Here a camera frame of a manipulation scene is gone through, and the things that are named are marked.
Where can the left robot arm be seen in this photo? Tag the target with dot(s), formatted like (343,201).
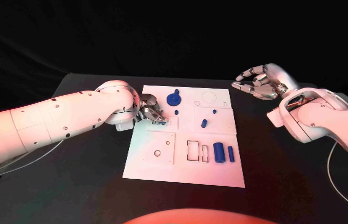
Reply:
(62,118)

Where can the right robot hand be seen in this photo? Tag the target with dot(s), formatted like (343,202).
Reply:
(279,76)

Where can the blue gear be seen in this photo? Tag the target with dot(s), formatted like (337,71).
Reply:
(173,100)

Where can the thick long blue cylinder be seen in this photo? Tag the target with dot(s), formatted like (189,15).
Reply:
(219,152)

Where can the short blue cylinder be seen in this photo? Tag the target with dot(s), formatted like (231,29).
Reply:
(205,123)

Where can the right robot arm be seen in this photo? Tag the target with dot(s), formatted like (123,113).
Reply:
(312,118)

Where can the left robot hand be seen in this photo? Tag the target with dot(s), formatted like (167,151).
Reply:
(149,110)

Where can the white task board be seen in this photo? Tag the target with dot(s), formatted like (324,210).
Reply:
(184,171)

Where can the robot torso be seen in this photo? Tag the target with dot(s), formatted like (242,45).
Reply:
(199,217)

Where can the blue plug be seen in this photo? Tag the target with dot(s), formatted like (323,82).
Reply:
(163,123)

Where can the thin long blue cylinder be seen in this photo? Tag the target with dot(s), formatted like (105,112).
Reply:
(231,154)

